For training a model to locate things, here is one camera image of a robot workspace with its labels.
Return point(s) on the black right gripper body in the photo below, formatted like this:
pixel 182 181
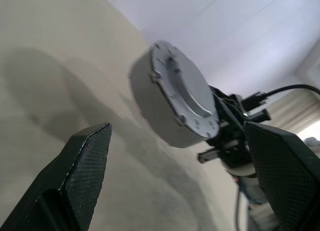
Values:
pixel 232 131

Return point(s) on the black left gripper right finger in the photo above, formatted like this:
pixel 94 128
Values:
pixel 282 171

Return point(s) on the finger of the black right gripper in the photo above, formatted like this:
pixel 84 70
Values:
pixel 217 103

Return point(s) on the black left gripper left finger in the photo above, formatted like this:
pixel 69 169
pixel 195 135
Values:
pixel 82 171

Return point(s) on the grey round motor lid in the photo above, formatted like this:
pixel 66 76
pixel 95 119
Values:
pixel 145 96

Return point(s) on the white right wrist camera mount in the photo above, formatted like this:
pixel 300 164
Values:
pixel 242 171

